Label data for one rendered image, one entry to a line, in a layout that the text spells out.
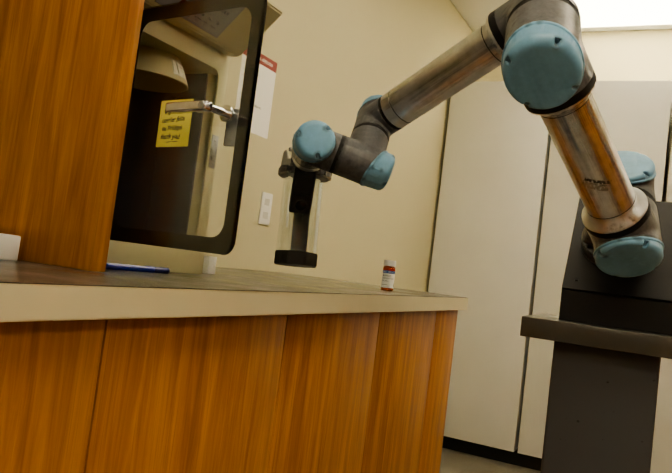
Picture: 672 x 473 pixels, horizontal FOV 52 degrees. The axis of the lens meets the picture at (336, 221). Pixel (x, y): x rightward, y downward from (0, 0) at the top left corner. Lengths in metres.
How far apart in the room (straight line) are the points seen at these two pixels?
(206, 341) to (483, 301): 3.14
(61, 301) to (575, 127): 0.79
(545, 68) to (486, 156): 3.12
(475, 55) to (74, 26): 0.68
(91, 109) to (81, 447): 0.53
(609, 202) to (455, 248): 2.93
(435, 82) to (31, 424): 0.86
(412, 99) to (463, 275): 2.88
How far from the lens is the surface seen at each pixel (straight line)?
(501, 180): 4.13
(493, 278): 4.08
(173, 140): 1.12
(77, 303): 0.82
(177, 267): 1.42
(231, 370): 1.14
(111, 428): 0.95
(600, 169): 1.22
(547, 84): 1.08
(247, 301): 1.08
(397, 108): 1.33
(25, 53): 1.32
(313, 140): 1.24
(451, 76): 1.27
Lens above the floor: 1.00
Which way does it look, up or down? 3 degrees up
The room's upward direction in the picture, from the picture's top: 7 degrees clockwise
